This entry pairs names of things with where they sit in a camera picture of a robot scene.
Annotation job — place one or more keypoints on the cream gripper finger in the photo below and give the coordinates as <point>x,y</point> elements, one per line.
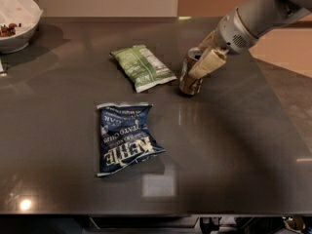
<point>208,42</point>
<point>210,61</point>

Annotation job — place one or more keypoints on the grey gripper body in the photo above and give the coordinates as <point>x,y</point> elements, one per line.
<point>231,33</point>

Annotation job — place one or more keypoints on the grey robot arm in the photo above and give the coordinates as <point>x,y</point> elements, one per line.
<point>261,16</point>

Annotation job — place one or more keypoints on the green jalapeno chip bag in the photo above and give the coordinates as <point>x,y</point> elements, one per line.
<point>142,67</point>

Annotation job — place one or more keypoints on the blue kettle chip bag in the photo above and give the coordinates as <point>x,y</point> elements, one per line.
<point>124,137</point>

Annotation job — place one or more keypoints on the white bowl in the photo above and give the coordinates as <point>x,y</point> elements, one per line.
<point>25,14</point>

